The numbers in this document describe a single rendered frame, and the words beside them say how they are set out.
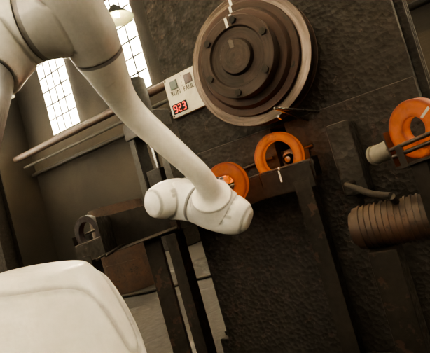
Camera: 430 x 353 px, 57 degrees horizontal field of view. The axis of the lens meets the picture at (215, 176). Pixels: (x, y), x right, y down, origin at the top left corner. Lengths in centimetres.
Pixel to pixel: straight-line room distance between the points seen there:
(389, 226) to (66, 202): 1129
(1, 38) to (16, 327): 53
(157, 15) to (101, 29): 118
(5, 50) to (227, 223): 60
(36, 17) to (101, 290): 51
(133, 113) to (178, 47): 100
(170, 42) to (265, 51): 63
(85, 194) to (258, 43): 1030
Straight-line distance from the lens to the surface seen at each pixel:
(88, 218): 208
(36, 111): 1286
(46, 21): 77
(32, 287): 37
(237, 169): 136
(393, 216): 119
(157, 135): 90
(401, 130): 117
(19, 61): 78
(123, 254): 408
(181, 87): 180
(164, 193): 105
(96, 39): 78
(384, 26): 153
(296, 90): 141
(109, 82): 83
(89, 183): 1131
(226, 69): 142
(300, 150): 142
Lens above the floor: 68
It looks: 3 degrees up
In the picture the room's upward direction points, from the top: 16 degrees counter-clockwise
